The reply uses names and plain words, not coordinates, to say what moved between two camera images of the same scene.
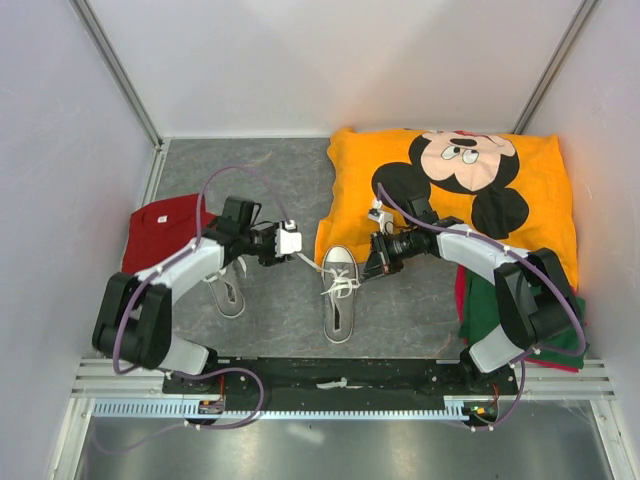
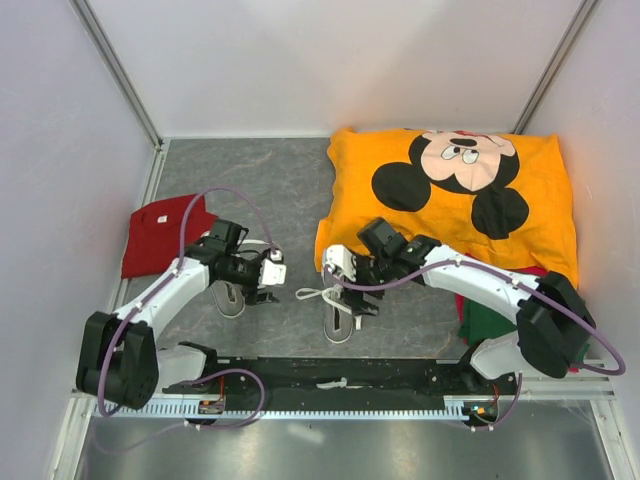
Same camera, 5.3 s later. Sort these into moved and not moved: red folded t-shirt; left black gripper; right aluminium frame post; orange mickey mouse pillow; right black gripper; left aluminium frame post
Moved: left black gripper; right black gripper
Not moved: red folded t-shirt; right aluminium frame post; orange mickey mouse pillow; left aluminium frame post
